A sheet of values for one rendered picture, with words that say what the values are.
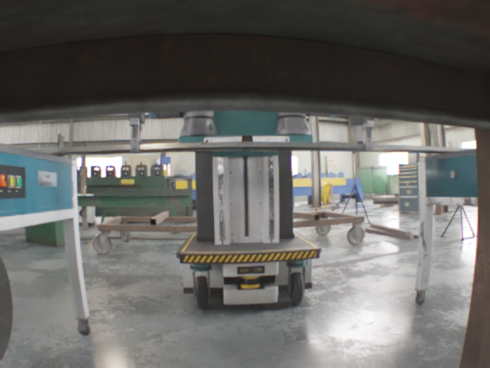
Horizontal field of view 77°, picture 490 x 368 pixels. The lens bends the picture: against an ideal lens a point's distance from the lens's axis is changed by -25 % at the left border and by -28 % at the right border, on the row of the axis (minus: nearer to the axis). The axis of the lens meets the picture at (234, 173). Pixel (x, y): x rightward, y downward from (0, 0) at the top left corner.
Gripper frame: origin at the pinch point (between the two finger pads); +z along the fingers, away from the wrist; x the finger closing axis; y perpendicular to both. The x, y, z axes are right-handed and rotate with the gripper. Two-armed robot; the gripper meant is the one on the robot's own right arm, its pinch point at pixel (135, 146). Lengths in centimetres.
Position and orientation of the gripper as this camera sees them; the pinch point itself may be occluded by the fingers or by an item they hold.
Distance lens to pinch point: 131.2
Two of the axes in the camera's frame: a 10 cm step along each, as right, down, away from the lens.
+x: -1.3, 0.4, 9.9
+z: 0.2, 10.0, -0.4
